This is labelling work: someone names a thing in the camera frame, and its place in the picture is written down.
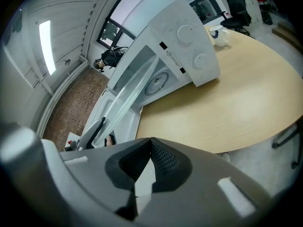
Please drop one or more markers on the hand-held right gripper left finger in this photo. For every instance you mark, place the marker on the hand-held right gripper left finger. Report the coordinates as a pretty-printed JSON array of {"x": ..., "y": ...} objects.
[{"x": 94, "y": 174}]

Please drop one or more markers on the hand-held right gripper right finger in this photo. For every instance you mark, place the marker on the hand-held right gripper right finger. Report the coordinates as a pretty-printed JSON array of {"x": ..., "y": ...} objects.
[{"x": 201, "y": 197}]

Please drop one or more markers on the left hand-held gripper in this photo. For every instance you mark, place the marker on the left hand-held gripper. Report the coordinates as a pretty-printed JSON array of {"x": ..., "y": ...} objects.
[{"x": 73, "y": 146}]

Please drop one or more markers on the clear glass turntable plate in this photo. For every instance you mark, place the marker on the clear glass turntable plate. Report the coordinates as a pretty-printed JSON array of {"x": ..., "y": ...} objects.
[{"x": 132, "y": 89}]

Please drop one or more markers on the white microwave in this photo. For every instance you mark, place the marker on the white microwave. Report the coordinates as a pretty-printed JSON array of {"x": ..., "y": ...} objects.
[{"x": 189, "y": 44}]

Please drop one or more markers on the white ceiling pipes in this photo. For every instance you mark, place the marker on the white ceiling pipes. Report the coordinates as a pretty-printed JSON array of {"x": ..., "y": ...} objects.
[{"x": 64, "y": 89}]

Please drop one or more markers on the grey metal furniture leg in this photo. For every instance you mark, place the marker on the grey metal furniture leg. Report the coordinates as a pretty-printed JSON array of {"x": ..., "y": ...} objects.
[{"x": 287, "y": 138}]

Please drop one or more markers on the long ceiling light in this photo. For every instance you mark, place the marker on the long ceiling light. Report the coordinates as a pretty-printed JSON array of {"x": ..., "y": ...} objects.
[{"x": 47, "y": 47}]

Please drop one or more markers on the dark framed window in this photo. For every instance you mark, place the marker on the dark framed window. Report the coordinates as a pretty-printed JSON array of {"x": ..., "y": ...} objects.
[{"x": 142, "y": 6}]

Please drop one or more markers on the white mug with blue pattern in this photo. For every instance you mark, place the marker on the white mug with blue pattern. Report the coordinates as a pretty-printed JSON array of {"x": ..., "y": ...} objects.
[{"x": 220, "y": 35}]

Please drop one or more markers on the black office chair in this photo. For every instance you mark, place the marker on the black office chair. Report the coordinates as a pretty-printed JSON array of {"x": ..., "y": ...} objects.
[{"x": 236, "y": 11}]

